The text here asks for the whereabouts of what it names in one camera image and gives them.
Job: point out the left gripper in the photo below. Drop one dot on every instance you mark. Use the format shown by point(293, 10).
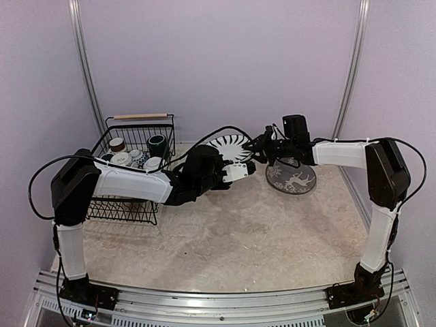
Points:
point(229, 162)

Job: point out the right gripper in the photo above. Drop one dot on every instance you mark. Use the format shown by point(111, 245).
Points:
point(261, 146)

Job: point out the black white striped plate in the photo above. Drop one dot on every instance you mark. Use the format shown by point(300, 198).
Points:
point(231, 147)

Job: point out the grey deer print plate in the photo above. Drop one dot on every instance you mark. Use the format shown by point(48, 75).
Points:
point(290, 176)

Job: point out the white floral print mug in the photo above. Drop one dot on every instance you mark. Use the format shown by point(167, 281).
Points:
point(122, 159)

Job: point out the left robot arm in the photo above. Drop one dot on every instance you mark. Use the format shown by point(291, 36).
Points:
point(84, 177)

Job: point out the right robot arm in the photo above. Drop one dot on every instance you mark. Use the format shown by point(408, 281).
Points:
point(388, 180)

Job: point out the dark green ceramic mug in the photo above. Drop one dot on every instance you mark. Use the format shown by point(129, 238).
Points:
point(157, 146)

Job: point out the plain white bowl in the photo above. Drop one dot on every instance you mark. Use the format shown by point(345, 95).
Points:
point(154, 163)

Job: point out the blue patterned white bowl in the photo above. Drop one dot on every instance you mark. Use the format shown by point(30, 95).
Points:
point(138, 158)

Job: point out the brown striped ceramic cup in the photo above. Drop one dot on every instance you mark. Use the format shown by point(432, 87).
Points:
point(117, 145)

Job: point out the navy blue ceramic mug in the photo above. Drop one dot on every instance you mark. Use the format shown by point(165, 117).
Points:
point(107, 156)

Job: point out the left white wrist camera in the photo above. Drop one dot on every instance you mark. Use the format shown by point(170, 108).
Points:
point(234, 172)

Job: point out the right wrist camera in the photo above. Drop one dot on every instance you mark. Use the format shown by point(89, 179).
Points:
point(294, 128)

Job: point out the black wire dish rack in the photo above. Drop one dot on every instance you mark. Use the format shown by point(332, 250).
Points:
point(135, 132)

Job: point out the right aluminium frame post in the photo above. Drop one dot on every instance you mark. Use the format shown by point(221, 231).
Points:
point(358, 45)

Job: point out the aluminium frame post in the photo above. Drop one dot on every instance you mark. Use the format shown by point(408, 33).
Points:
point(78, 31)
point(358, 45)

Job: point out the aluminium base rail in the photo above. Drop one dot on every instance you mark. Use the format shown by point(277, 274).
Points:
point(138, 306)

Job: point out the left aluminium frame post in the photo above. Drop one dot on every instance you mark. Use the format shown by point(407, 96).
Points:
point(78, 31)

